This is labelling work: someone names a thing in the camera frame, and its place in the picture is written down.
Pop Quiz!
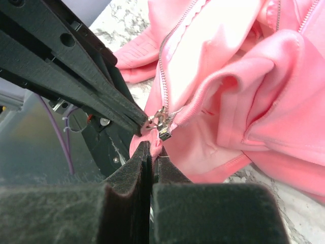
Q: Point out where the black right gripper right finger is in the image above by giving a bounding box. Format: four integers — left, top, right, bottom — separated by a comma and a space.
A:
152, 156, 289, 243

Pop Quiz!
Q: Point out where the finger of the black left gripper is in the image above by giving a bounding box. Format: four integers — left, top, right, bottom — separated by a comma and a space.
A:
1, 1, 147, 126
1, 27, 142, 135

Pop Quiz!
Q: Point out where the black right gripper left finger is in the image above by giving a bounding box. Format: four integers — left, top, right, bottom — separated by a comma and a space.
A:
1, 142, 152, 243

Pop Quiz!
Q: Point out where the pink zip jacket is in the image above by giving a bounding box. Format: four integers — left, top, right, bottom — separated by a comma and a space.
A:
116, 1, 324, 202

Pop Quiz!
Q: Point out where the silver zipper pull tab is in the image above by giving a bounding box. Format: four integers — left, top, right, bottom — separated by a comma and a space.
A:
141, 106, 174, 141

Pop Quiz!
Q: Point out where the black metal base rail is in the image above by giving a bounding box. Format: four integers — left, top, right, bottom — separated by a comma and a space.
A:
48, 99, 132, 177

